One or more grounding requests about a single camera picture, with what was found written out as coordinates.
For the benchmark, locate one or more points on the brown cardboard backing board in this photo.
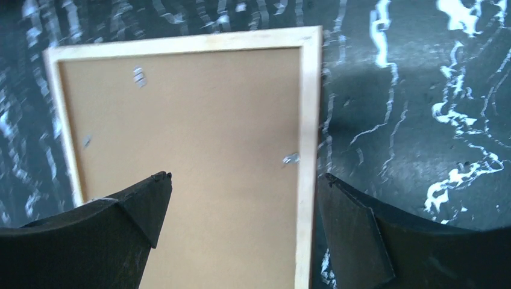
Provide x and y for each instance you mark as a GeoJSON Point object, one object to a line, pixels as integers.
{"type": "Point", "coordinates": [221, 123]}

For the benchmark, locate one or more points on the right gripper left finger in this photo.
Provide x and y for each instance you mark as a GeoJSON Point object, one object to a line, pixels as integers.
{"type": "Point", "coordinates": [104, 243]}

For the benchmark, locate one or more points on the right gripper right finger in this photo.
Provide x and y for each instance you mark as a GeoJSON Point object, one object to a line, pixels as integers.
{"type": "Point", "coordinates": [376, 245]}

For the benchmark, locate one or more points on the brown wooden picture frame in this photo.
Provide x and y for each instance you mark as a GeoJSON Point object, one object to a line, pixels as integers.
{"type": "Point", "coordinates": [305, 39]}

